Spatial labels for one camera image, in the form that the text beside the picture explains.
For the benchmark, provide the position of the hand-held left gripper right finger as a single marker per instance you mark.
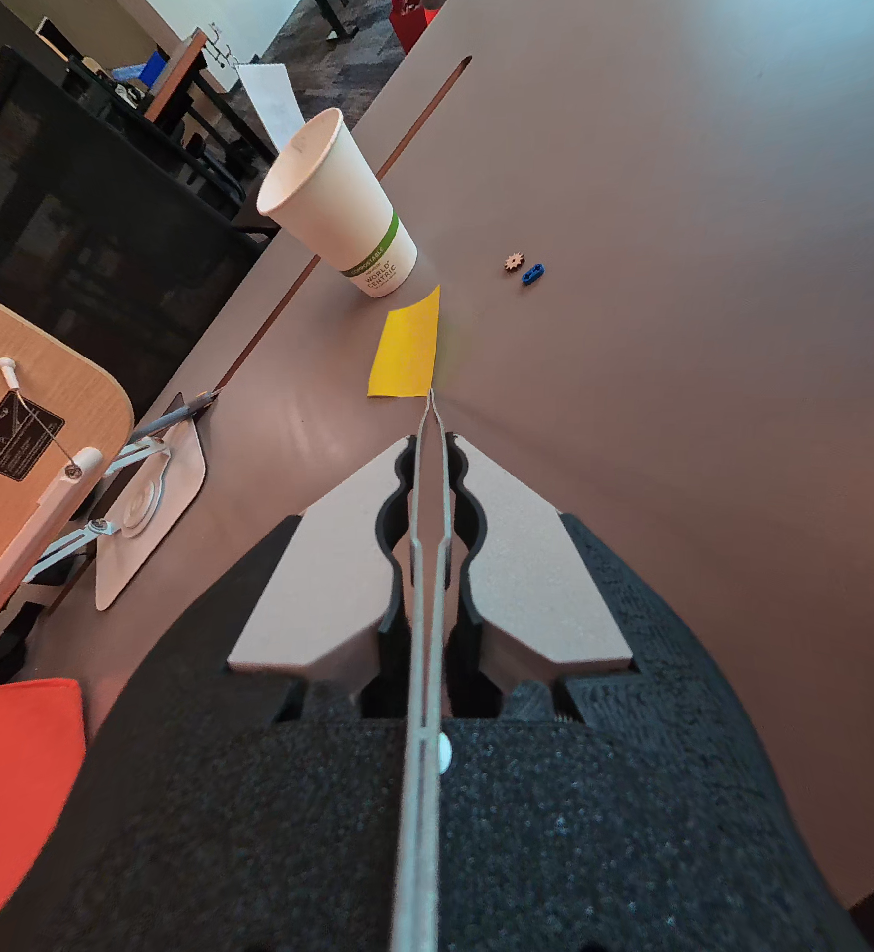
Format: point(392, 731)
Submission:
point(541, 587)

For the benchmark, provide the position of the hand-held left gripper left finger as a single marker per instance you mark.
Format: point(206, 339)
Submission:
point(318, 587)

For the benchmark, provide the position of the long metal tweezers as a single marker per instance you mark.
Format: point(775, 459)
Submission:
point(425, 669)

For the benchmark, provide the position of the yellow sticky note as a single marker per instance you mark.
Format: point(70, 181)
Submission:
point(407, 349)

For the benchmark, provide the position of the small blue plastic piece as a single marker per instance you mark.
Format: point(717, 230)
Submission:
point(533, 274)

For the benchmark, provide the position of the small tan gear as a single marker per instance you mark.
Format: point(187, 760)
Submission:
point(513, 262)

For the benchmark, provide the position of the white paper cup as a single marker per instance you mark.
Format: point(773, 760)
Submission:
point(332, 201)

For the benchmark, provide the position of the wood-edged side desk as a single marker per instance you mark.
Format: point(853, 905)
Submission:
point(184, 67)

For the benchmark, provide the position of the wooden book stand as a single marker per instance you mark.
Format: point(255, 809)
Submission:
point(35, 416)

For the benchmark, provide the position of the black mesh office chair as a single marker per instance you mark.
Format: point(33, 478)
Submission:
point(95, 238)

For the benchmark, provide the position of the red container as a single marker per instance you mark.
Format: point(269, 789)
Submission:
point(411, 22)

